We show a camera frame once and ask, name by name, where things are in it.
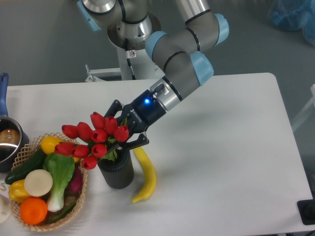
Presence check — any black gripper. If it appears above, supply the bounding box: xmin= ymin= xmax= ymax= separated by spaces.
xmin=104 ymin=90 xmax=166 ymax=154

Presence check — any red tulip bouquet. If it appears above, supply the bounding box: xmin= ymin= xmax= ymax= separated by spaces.
xmin=54 ymin=112 xmax=129 ymax=170

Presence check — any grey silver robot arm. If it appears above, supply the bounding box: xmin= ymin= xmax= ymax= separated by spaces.
xmin=77 ymin=0 xmax=229 ymax=151

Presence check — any dark grey ribbed vase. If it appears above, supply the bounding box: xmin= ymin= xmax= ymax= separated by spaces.
xmin=98 ymin=149 xmax=134 ymax=189

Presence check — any yellow banana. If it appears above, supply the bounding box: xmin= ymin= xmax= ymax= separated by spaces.
xmin=131 ymin=147 xmax=157 ymax=203

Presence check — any green white bok choy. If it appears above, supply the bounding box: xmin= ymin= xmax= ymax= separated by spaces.
xmin=43 ymin=152 xmax=75 ymax=212

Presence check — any yellow lemon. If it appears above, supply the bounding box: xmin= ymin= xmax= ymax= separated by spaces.
xmin=40 ymin=136 xmax=79 ymax=163

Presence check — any purple sweet potato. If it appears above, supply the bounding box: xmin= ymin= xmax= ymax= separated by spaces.
xmin=68 ymin=166 xmax=83 ymax=194

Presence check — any woven wicker basket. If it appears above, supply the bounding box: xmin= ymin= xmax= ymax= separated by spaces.
xmin=10 ymin=132 xmax=88 ymax=232

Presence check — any green cucumber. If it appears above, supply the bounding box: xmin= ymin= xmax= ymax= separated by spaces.
xmin=4 ymin=148 xmax=47 ymax=185

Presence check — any green chili pepper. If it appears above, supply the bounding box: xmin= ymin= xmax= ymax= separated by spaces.
xmin=46 ymin=201 xmax=76 ymax=224

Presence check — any white round radish slice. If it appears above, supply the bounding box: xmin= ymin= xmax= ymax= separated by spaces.
xmin=24 ymin=169 xmax=53 ymax=197

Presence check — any orange fruit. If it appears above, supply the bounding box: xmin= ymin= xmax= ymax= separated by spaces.
xmin=19 ymin=197 xmax=48 ymax=225

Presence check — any yellow bell pepper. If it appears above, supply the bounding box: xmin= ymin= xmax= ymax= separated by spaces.
xmin=9 ymin=179 xmax=31 ymax=203

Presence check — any small white garlic piece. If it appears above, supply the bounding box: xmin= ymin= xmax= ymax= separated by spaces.
xmin=0 ymin=183 xmax=6 ymax=191

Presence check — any blue plastic bag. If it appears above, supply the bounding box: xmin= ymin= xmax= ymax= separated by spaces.
xmin=268 ymin=0 xmax=315 ymax=45

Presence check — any black device at table edge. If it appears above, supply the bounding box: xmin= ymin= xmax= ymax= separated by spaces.
xmin=297 ymin=199 xmax=315 ymax=225

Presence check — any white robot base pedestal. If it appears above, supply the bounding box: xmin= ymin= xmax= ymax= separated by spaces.
xmin=86 ymin=13 xmax=161 ymax=82

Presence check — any blue handled saucepan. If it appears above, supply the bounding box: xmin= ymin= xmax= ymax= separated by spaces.
xmin=0 ymin=73 xmax=29 ymax=173

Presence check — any white metal frame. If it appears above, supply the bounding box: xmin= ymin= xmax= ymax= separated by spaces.
xmin=291 ymin=84 xmax=315 ymax=133

